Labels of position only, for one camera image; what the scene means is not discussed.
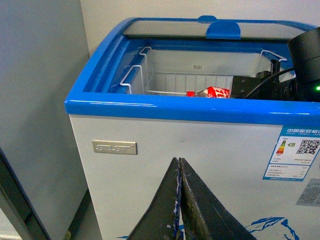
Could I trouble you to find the black cable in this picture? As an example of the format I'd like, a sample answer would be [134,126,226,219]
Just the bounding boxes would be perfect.
[243,67,297,99]

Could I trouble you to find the glass sliding freezer lid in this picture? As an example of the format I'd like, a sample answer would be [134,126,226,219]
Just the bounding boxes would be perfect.
[124,17,316,41]

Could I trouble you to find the white wire freezer basket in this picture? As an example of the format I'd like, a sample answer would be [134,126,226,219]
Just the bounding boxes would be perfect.
[119,46,289,96]

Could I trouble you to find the red ice tea bottle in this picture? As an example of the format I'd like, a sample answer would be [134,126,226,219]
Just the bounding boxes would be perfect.
[186,86,230,99]

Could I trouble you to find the silver brand nameplate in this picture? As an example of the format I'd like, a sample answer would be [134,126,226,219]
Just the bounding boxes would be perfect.
[92,140,138,155]

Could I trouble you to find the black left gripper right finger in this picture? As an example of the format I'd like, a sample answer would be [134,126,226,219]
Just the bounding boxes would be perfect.
[179,158,255,240]

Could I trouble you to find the pale blue instruction sticker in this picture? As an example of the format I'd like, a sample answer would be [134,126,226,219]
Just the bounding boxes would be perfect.
[296,178,320,207]

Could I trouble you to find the white blue chest freezer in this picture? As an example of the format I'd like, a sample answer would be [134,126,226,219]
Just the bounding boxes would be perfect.
[64,15,320,240]

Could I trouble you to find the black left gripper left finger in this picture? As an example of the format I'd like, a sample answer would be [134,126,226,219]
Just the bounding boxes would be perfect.
[128,157,181,240]

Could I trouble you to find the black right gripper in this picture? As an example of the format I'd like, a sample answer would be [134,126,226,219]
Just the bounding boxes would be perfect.
[230,59,298,99]

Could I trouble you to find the blue freezer lid handle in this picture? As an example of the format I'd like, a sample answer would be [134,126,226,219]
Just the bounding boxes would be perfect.
[205,20,241,40]

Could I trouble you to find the energy efficiency label sticker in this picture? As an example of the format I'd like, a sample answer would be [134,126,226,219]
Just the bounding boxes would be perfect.
[262,126,320,182]

